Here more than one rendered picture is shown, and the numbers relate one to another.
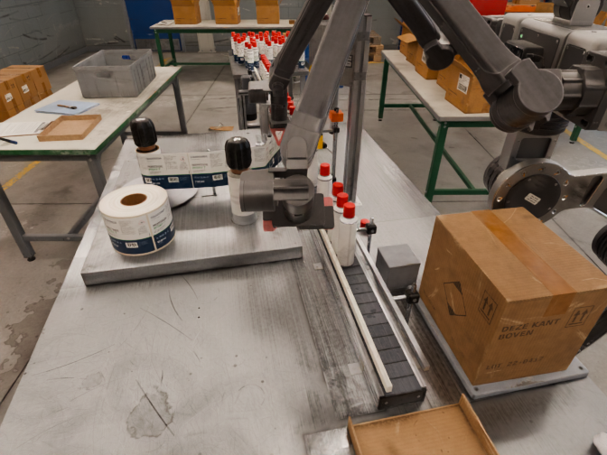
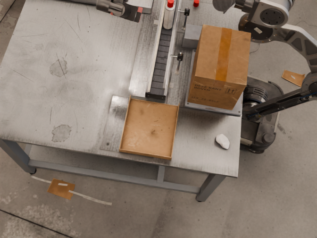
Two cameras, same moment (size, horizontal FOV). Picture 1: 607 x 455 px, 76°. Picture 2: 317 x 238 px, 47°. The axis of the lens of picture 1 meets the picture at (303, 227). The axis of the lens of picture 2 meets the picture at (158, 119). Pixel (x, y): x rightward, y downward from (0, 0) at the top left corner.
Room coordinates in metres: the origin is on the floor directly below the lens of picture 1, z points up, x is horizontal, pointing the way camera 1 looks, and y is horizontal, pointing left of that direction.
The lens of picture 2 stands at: (-0.37, -0.44, 2.55)
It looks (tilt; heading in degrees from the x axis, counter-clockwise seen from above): 66 degrees down; 13
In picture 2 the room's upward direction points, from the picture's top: 8 degrees clockwise
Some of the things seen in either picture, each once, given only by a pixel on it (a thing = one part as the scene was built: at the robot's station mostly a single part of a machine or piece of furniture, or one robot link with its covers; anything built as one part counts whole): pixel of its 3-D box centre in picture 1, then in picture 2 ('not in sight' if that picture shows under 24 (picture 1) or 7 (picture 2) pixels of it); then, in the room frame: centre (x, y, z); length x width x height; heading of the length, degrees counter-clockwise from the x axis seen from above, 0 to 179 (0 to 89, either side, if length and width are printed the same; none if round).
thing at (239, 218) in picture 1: (240, 181); not in sight; (1.16, 0.21, 1.03); 0.09 x 0.09 x 0.30
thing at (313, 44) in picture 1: (336, 52); not in sight; (1.42, -0.11, 1.38); 0.17 x 0.10 x 0.19; 67
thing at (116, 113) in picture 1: (114, 148); not in sight; (2.89, 1.49, 0.40); 1.90 x 0.75 x 0.80; 1
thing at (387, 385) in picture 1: (325, 239); (163, 9); (1.00, -0.07, 0.91); 1.07 x 0.01 x 0.02; 12
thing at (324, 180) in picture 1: (323, 191); not in sight; (1.17, -0.07, 0.98); 0.05 x 0.05 x 0.20
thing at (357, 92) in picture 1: (354, 120); not in sight; (1.37, -0.18, 1.16); 0.04 x 0.04 x 0.67; 12
